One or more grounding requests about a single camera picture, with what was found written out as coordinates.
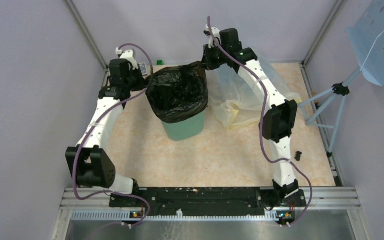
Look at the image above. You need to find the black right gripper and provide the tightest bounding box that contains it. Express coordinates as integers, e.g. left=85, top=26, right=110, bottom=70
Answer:
left=199, top=43, right=229, bottom=72

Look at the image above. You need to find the black trash bag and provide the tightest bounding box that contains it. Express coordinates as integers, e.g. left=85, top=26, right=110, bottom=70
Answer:
left=145, top=61, right=209, bottom=124

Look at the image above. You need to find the clear plastic bag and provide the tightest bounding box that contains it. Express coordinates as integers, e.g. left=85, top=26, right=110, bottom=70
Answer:
left=207, top=49, right=303, bottom=131

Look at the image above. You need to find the green plastic trash bin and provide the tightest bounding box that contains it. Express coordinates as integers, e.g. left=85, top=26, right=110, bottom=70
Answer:
left=161, top=111, right=206, bottom=141

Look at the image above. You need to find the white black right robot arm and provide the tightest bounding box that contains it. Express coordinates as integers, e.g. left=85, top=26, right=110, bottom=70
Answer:
left=201, top=25, right=299, bottom=206

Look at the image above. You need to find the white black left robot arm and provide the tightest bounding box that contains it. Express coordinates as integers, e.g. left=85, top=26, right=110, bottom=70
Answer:
left=65, top=57, right=146, bottom=207

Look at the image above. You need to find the blue playing card deck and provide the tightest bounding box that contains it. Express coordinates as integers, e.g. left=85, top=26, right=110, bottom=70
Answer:
left=138, top=62, right=148, bottom=76

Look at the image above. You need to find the small black plastic piece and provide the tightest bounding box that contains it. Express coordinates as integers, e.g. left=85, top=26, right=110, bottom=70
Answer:
left=294, top=151, right=303, bottom=162

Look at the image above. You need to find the perforated light blue panel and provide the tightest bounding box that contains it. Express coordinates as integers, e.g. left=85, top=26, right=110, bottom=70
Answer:
left=346, top=0, right=384, bottom=86

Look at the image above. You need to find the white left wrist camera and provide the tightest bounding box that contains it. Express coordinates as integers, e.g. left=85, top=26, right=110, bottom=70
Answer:
left=116, top=48, right=138, bottom=70

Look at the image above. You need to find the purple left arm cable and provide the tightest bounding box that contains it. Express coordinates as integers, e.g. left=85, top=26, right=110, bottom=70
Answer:
left=72, top=43, right=154, bottom=229

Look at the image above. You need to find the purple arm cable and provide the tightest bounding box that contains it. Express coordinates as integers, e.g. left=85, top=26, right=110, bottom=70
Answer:
left=206, top=15, right=314, bottom=228
left=72, top=43, right=154, bottom=229

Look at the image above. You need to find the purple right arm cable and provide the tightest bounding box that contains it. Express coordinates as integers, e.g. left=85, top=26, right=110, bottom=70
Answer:
left=206, top=15, right=314, bottom=228

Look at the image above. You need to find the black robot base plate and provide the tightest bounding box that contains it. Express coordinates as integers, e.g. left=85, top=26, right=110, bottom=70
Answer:
left=109, top=187, right=307, bottom=217

